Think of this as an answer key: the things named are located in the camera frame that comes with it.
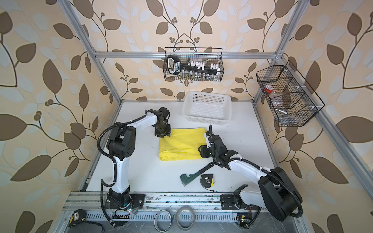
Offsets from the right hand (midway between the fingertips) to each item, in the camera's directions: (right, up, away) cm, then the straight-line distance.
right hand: (201, 148), depth 88 cm
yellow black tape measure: (-60, -28, -20) cm, 69 cm away
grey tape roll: (-5, -30, -18) cm, 35 cm away
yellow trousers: (-12, +1, +6) cm, 13 cm away
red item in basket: (+38, +35, -7) cm, 52 cm away
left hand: (-24, +8, +10) cm, 27 cm away
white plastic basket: (+7, +26, +27) cm, 39 cm away
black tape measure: (+2, -15, -9) cm, 18 cm away
